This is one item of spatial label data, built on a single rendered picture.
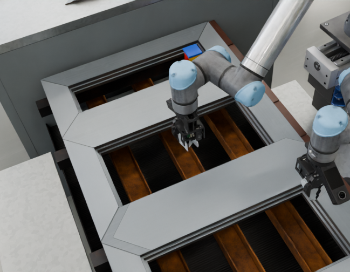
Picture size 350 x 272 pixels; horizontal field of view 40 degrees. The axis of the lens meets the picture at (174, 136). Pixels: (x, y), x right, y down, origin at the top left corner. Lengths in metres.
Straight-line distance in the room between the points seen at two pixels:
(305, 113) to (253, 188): 0.55
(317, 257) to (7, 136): 2.01
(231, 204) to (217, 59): 0.46
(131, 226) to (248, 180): 0.40
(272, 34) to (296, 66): 1.89
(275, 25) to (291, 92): 0.81
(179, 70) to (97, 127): 0.55
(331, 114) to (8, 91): 1.30
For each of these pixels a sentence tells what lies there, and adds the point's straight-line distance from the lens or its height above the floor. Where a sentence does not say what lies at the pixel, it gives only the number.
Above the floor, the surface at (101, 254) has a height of 0.78.
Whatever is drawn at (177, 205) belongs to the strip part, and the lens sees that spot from 1.53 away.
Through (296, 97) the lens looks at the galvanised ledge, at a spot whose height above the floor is 0.68.
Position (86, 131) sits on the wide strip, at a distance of 1.76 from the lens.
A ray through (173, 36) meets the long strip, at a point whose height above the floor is 0.86.
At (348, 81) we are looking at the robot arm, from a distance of 1.34.
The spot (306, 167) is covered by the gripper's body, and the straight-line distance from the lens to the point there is 1.38.
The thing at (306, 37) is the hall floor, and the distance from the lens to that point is 3.40.
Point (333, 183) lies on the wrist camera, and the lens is 1.34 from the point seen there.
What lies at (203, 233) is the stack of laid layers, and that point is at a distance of 1.50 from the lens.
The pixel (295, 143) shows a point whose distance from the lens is 1.67.
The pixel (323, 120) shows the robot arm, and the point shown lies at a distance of 1.20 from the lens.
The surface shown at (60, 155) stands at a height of 0.77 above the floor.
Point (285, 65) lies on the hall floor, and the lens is 3.19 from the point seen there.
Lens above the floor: 2.17
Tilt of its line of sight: 51 degrees down
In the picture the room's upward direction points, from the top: 7 degrees counter-clockwise
